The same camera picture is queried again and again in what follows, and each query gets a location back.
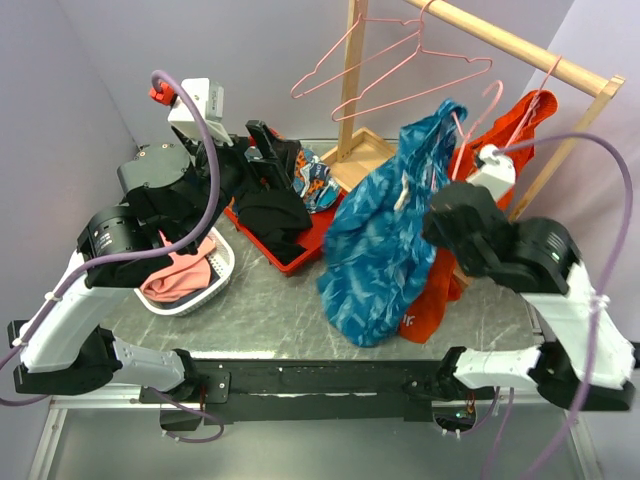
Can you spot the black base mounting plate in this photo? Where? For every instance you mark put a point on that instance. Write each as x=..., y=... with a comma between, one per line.
x=300, y=390

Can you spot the blue leaf-print shorts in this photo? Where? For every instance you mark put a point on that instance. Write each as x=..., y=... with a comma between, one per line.
x=377, y=261

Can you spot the orange dotted patterned shorts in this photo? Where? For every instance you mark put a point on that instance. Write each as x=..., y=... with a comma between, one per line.
x=314, y=183

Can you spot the dark grey cloth in basket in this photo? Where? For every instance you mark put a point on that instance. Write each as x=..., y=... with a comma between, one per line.
x=196, y=294

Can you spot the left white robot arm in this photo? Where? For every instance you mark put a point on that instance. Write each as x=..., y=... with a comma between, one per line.
x=63, y=350

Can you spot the black garment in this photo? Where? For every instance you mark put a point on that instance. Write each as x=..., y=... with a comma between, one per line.
x=276, y=218

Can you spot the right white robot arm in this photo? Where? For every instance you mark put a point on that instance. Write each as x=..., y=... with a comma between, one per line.
x=538, y=259

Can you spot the white perforated basket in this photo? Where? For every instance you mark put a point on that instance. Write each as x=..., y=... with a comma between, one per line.
x=222, y=261

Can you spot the pink cloth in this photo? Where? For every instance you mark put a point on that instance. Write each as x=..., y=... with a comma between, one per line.
x=186, y=275

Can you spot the red plastic tray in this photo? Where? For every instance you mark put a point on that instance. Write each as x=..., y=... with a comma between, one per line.
x=311, y=240

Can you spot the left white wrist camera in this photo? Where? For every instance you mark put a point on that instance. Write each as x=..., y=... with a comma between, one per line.
x=208, y=98

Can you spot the pink wire hanger with shorts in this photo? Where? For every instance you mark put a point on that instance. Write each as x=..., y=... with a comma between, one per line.
x=534, y=102

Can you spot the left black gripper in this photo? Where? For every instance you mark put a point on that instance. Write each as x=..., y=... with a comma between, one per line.
x=281, y=153

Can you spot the wooden clothes rack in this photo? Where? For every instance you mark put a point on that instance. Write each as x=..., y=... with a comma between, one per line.
x=360, y=151

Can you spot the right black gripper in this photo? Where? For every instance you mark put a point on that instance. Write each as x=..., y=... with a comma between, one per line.
x=431, y=232

